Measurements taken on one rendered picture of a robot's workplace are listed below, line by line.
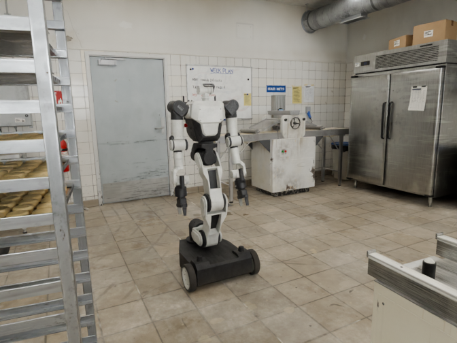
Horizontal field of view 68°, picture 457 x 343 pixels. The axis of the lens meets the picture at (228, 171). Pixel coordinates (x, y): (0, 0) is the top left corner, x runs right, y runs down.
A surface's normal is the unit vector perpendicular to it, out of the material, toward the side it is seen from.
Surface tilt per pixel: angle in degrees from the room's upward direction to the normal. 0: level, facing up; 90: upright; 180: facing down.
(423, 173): 90
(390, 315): 90
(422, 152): 90
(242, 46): 90
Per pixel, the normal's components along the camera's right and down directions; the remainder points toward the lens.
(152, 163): 0.45, 0.15
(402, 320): -0.91, 0.09
